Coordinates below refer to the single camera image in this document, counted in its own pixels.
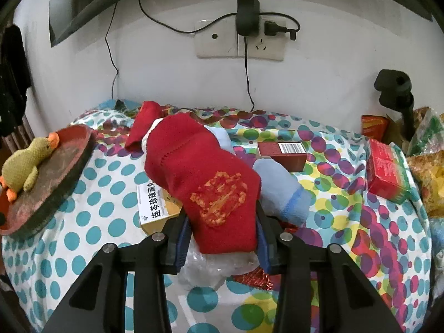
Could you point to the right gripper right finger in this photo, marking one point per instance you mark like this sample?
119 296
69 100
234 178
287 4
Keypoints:
318 283

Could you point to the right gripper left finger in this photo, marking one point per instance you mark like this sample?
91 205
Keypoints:
96 301

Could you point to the red foil candy bar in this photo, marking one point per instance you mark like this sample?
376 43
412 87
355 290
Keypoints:
259 279

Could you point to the clear plastic bag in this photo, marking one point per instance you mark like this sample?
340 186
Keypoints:
211 270

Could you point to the yellow medicine box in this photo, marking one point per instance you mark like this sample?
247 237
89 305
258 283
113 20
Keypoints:
155 207

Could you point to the light blue sock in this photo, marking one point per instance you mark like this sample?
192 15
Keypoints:
222 137
281 194

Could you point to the yellow knitted duck toy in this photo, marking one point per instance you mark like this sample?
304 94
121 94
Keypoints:
20 170

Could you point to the red sock with gold print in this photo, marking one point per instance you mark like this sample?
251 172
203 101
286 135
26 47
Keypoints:
218 190

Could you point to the polka dot table cloth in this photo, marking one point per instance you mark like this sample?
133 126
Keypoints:
390 242

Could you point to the red green flat box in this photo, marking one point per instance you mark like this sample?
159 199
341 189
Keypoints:
386 174

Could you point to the red round tray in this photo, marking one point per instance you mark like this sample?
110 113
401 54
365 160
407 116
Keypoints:
58 176

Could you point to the yellow snack bag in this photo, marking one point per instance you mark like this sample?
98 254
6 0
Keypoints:
427 170

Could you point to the dark red barcode box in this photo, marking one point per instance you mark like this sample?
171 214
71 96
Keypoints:
291 155

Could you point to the red snack packet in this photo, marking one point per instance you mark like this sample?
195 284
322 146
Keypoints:
374 127

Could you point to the green clear snack bag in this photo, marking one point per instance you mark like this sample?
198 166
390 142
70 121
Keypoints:
428 136

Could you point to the black clamp stand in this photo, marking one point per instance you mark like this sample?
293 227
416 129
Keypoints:
396 94

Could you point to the black hanging garment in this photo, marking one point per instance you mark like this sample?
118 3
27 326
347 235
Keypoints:
15 80

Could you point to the black power adapter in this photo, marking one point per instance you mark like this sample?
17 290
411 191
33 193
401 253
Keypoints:
248 18

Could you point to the black wall plug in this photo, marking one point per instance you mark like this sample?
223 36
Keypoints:
272 29

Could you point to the white wall socket plate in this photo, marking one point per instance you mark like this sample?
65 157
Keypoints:
221 40

